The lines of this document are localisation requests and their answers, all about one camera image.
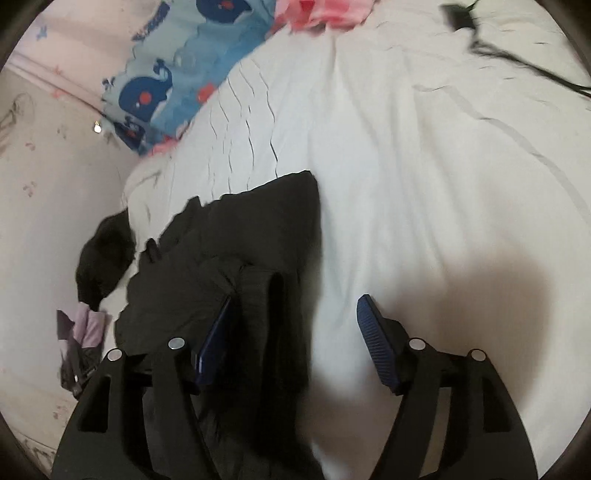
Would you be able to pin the pink checked cloth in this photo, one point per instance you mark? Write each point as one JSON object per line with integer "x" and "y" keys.
{"x": 323, "y": 11}

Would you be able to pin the whale print curtain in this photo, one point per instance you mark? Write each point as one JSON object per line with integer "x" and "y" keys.
{"x": 161, "y": 69}

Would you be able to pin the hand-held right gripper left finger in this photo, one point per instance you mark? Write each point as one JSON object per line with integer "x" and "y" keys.
{"x": 214, "y": 341}

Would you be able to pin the black garment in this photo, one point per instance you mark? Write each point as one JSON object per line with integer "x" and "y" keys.
{"x": 106, "y": 258}

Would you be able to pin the white striped bed sheet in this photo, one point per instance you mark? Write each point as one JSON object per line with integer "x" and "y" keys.
{"x": 415, "y": 184}

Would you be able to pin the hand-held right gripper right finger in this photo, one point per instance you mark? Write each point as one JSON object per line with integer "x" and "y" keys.
{"x": 376, "y": 341}

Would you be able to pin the black puffer jacket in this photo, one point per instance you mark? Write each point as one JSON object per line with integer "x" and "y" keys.
{"x": 258, "y": 240}

